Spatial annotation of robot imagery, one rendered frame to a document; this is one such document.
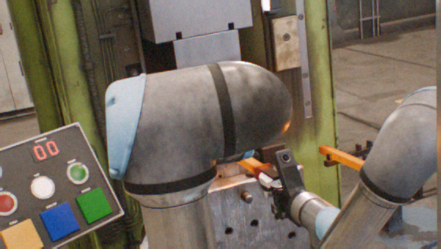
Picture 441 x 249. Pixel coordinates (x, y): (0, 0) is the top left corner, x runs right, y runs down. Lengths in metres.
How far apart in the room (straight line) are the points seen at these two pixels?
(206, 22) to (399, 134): 0.82
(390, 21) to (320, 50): 7.30
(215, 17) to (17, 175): 0.69
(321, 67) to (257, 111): 1.33
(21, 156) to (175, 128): 0.87
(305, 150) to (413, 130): 1.09
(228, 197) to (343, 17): 7.21
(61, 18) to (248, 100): 1.09
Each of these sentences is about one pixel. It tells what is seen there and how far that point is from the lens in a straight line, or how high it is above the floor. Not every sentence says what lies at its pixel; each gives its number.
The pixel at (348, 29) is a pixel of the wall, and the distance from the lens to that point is 8.80.
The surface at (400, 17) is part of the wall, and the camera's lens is 9.32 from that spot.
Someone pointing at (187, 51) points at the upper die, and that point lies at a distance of 1.58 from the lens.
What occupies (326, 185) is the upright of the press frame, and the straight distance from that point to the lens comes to 2.08.
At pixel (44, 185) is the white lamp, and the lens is 1.43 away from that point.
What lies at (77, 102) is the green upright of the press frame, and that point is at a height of 1.22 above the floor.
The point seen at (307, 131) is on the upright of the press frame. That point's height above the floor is 0.94.
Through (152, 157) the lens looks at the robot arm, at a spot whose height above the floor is 1.38.
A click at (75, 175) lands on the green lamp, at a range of 1.47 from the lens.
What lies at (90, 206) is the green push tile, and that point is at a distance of 1.45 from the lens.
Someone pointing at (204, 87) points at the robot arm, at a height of 1.44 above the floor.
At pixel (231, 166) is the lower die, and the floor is 0.95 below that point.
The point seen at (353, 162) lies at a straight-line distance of 1.72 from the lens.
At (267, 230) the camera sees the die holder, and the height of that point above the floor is 0.73.
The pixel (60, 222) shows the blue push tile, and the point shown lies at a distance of 1.42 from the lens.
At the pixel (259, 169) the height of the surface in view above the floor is 1.03.
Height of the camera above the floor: 1.59
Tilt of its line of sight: 18 degrees down
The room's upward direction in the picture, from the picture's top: 8 degrees counter-clockwise
